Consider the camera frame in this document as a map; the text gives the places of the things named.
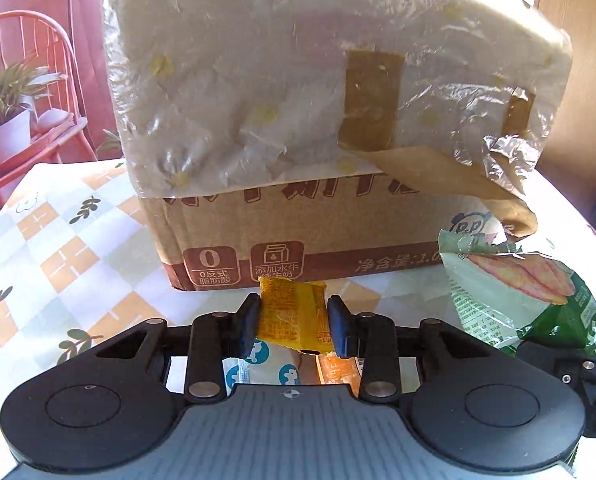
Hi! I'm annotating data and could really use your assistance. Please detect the red wooden chair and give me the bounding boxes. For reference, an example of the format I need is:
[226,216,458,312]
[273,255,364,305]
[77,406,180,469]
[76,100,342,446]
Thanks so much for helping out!
[0,0,129,202]

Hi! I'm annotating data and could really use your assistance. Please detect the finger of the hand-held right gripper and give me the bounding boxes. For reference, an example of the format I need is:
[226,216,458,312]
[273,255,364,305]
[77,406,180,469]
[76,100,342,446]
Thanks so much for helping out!
[519,342,596,440]

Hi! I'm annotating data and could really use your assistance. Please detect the white blue-printed snack packet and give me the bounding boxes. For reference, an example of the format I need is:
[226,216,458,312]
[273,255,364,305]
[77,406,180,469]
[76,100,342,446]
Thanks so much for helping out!
[222,339,305,392]

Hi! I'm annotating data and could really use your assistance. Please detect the pale green snack bag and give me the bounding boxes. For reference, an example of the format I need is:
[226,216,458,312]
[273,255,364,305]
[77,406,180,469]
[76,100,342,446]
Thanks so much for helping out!
[438,227,596,367]

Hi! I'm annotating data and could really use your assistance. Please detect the clear dotted plastic bag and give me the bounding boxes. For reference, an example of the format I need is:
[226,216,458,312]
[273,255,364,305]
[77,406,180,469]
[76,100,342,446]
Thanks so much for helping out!
[98,0,574,202]

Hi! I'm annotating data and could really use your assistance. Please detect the orange snack packet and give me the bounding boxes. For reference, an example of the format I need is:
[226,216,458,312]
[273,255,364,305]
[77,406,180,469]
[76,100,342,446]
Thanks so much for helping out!
[315,352,365,389]

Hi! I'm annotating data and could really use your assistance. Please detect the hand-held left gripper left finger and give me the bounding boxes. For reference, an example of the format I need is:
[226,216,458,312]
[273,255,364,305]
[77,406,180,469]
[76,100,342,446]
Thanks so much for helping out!
[95,293,263,402]

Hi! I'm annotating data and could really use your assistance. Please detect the brown cardboard box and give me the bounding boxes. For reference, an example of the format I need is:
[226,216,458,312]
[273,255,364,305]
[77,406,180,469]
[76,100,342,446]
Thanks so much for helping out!
[128,45,541,294]

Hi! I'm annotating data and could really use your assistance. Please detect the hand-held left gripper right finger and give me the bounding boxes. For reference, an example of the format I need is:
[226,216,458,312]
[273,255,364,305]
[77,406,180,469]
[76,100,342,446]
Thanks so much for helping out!
[327,294,521,404]

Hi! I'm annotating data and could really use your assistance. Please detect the yellow snack packet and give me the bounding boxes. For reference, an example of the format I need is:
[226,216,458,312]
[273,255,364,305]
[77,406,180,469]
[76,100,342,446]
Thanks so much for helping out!
[256,276,337,357]

